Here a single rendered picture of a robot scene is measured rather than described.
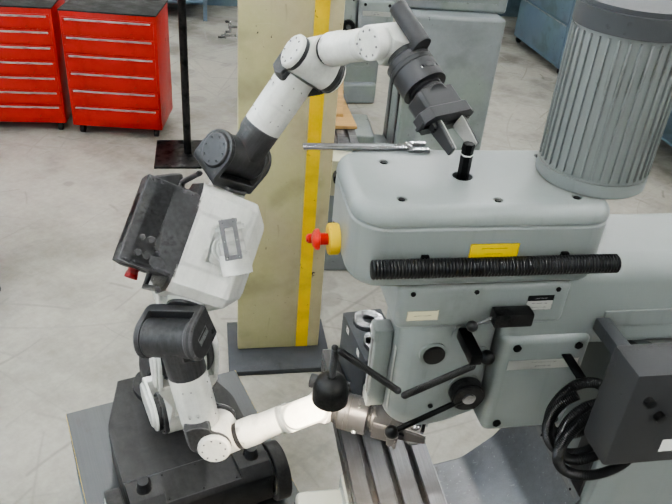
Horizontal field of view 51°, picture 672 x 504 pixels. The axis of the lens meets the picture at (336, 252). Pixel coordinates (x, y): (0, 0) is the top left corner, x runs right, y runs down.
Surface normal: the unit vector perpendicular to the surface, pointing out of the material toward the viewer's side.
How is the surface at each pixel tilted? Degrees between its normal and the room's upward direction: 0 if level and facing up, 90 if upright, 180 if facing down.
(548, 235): 90
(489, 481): 45
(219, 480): 0
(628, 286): 90
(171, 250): 58
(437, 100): 31
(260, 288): 90
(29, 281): 0
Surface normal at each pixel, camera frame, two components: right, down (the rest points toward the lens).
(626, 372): -0.98, 0.02
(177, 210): 0.41, -0.01
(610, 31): -0.62, 0.38
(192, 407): 0.04, 0.43
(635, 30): -0.37, 0.48
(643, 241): 0.07, -0.84
